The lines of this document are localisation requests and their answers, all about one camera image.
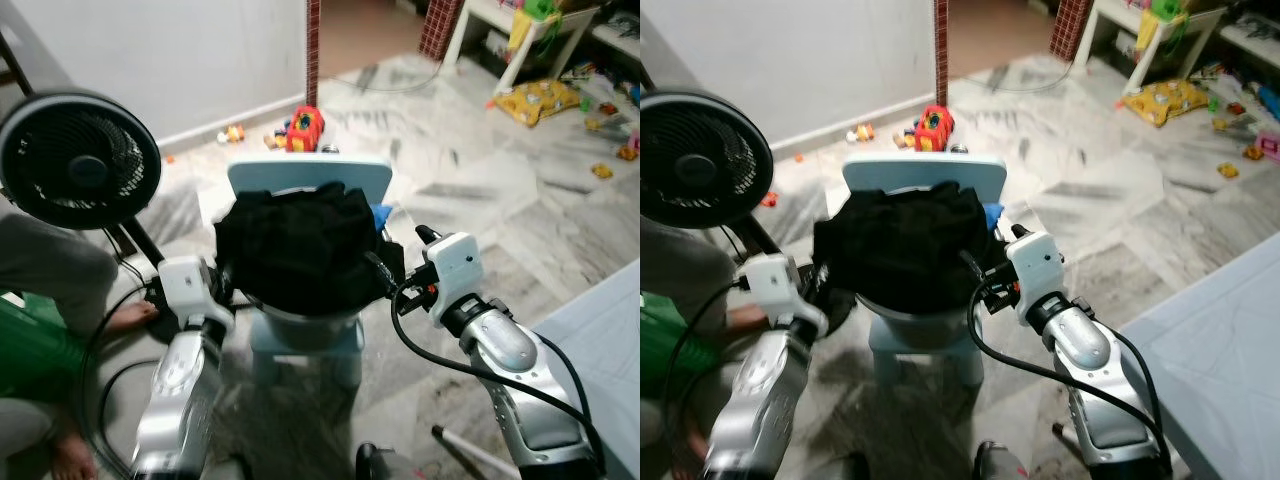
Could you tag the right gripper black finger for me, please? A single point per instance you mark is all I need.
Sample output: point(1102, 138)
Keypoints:
point(1021, 234)
point(428, 237)

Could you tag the black garment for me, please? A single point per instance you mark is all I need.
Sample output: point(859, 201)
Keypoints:
point(300, 250)
point(900, 250)

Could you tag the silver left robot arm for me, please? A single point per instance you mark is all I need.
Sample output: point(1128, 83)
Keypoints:
point(760, 410)
point(180, 400)

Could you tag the grey plastic bucket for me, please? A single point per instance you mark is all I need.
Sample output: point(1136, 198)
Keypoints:
point(300, 312)
point(910, 310)

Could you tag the red toy truck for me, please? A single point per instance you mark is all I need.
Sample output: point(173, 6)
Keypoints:
point(305, 130)
point(933, 130)

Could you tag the seated person grey trousers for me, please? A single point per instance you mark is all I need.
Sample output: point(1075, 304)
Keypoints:
point(680, 265)
point(50, 270)

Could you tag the green ribbed container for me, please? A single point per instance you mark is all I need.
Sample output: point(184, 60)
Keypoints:
point(665, 350)
point(35, 350)

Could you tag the black standing fan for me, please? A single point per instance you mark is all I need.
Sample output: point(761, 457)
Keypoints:
point(700, 160)
point(80, 160)

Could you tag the yellow patterned small pillow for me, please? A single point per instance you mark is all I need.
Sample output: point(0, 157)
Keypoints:
point(540, 102)
point(1165, 102)

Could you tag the white folding table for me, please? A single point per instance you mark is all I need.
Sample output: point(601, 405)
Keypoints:
point(1210, 360)
point(600, 380)

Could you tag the white child table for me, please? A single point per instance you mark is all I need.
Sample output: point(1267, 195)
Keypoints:
point(500, 15)
point(1120, 12)

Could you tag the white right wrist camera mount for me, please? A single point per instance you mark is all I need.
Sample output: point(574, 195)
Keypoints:
point(455, 265)
point(1035, 262)

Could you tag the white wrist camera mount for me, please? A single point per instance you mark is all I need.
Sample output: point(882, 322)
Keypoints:
point(455, 265)
point(780, 285)
point(1035, 262)
point(190, 285)

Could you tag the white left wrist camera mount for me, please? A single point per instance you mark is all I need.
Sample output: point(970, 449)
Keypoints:
point(190, 285)
point(780, 285)

